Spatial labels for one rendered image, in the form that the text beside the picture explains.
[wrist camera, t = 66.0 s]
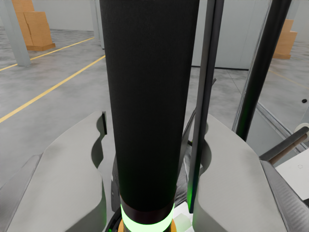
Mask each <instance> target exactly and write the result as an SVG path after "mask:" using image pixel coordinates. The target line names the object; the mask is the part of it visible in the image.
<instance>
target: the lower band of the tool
mask: <svg viewBox="0 0 309 232"><path fill-rule="evenodd" d="M123 229H124V227H123V219H122V220H121V222H120V225H119V229H118V232H123ZM171 232H177V229H176V225H175V222H174V220H173V219H172V226H171Z"/></svg>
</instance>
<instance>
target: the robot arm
mask: <svg viewBox="0 0 309 232"><path fill-rule="evenodd" d="M105 135H107V117H106V111H102V110H98V111H95V112H93V113H92V114H90V115H89V116H87V117H86V118H84V119H83V120H81V121H80V122H78V123H77V124H75V125H74V126H73V127H71V128H70V129H68V130H67V131H65V132H64V133H63V134H61V135H60V136H59V137H58V138H57V139H55V140H54V141H53V142H52V143H51V144H50V145H49V146H48V147H47V148H46V149H45V150H44V151H43V152H42V153H41V154H39V155H33V156H32V157H31V158H30V159H29V160H28V161H27V162H26V163H25V164H24V165H23V166H22V167H21V168H20V169H19V170H18V171H17V172H16V173H15V174H14V175H13V176H12V177H11V178H10V179H9V180H8V181H7V182H6V183H5V184H4V185H3V186H2V187H1V188H0V232H102V231H103V230H104V228H105V227H106V223H107V208H106V196H105V191H104V186H103V179H102V174H101V172H100V171H99V170H98V166H99V165H100V163H101V161H102V160H103V149H102V142H101V141H102V139H103V138H104V136H105ZM201 165H202V166H203V169H204V171H205V172H204V173H203V174H202V175H201V176H200V179H199V183H198V188H197V192H196V196H195V202H194V210H193V221H192V226H193V230H194V232H309V207H308V206H307V205H306V204H305V202H304V201H303V200H302V199H301V198H300V197H299V195H298V194H297V193H296V192H295V191H294V190H293V189H292V188H291V186H290V185H289V184H288V183H287V182H286V181H285V179H284V178H283V177H282V176H281V175H280V174H279V172H278V171H277V170H276V169H275V168H274V167H273V165H272V164H271V163H270V162H268V161H262V160H261V159H260V158H259V156H258V155H257V154H256V153H255V152H254V151H253V149H252V148H251V147H250V146H249V145H248V144H247V143H246V142H245V141H244V140H243V139H242V138H240V137H239V136H238V135H237V134H235V133H234V132H233V131H231V130H230V129H229V128H228V127H226V126H225V125H223V124H222V123H221V122H220V121H219V120H217V119H216V118H215V117H213V116H212V115H210V114H208V116H207V122H206V131H205V137H204V144H203V151H202V157H201Z"/></svg>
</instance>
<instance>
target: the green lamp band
mask: <svg viewBox="0 0 309 232"><path fill-rule="evenodd" d="M173 209H174V207H173ZM173 209H172V211H171V213H170V214H169V215H168V216H167V217H166V218H165V219H164V220H163V221H161V222H159V223H157V224H153V225H141V224H138V223H136V222H133V221H132V220H130V219H129V218H128V217H127V216H126V214H125V213H124V211H123V209H122V208H121V210H122V218H123V221H124V223H125V225H126V226H127V227H128V229H129V230H131V231H132V232H163V231H164V230H165V229H166V228H167V227H168V226H169V224H170V222H171V220H172V216H173Z"/></svg>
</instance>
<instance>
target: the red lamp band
mask: <svg viewBox="0 0 309 232"><path fill-rule="evenodd" d="M119 190H120V189H119ZM175 191H176V190H175ZM175 195H176V193H175V194H174V197H173V198H172V200H171V201H170V202H169V203H168V204H167V205H166V206H165V207H163V208H161V209H158V210H154V211H140V210H137V209H134V208H132V207H131V206H129V205H128V204H127V203H126V202H125V201H124V200H123V198H122V196H121V193H120V202H121V206H122V209H123V211H124V213H125V214H126V215H127V216H128V217H129V218H130V219H131V220H133V221H135V222H138V223H141V224H154V223H157V222H159V221H161V220H163V219H165V218H166V217H167V216H168V215H169V214H170V212H171V211H172V209H173V206H174V202H175Z"/></svg>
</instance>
